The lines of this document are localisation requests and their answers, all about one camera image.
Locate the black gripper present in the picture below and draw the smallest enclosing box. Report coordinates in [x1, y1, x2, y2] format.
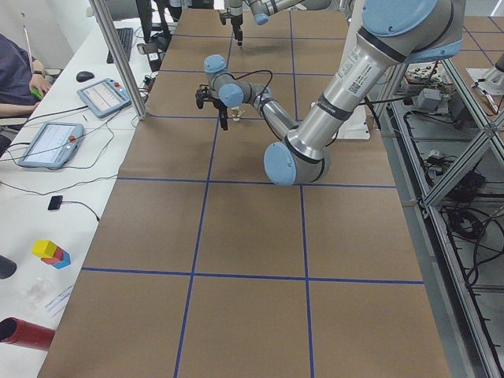
[232, 15, 243, 46]
[214, 100, 228, 131]

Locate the white PPR pipe fitting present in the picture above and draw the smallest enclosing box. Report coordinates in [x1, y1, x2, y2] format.
[231, 106, 244, 122]

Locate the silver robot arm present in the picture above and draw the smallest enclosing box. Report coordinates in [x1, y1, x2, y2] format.
[195, 1, 465, 186]
[219, 0, 331, 46]

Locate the black keyboard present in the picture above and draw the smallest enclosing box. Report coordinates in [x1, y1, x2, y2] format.
[116, 28, 134, 61]

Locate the far teach pendant tablet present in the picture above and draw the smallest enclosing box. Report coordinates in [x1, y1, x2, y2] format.
[76, 78, 132, 118]

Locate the teach pendant tablet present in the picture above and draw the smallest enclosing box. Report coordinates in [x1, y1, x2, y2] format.
[76, 78, 132, 118]
[17, 121, 84, 169]

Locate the black computer mouse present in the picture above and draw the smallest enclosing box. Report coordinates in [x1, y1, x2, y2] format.
[76, 71, 95, 83]

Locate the brown paper table mat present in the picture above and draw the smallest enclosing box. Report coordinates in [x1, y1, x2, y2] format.
[40, 10, 450, 377]

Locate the near teach pendant tablet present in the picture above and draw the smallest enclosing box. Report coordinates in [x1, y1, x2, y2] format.
[17, 121, 84, 169]

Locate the small black puck device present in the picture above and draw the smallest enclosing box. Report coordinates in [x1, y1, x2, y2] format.
[47, 195, 63, 211]

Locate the seated person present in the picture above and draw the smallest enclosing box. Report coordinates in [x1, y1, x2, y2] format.
[1, 35, 51, 117]

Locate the blue wooden block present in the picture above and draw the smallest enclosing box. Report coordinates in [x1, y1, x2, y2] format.
[52, 251, 71, 269]

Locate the red wooden block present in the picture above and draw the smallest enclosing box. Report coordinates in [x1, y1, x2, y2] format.
[41, 247, 65, 265]

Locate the yellow wooden block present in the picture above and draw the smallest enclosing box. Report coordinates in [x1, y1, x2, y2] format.
[31, 239, 57, 258]

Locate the black cylinder object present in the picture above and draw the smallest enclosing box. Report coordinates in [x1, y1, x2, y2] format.
[0, 255, 17, 280]

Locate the red cylinder tube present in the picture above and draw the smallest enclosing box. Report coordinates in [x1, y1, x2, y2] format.
[1, 317, 55, 351]

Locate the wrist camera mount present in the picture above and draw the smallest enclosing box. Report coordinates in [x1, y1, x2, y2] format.
[195, 84, 214, 109]
[219, 10, 232, 25]

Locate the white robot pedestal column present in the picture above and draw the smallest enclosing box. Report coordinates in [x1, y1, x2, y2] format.
[332, 0, 370, 142]

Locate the aluminium frame post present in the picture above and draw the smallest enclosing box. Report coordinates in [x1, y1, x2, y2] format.
[89, 0, 147, 120]

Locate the aluminium frame rack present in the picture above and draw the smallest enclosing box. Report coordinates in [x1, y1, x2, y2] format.
[369, 0, 504, 378]

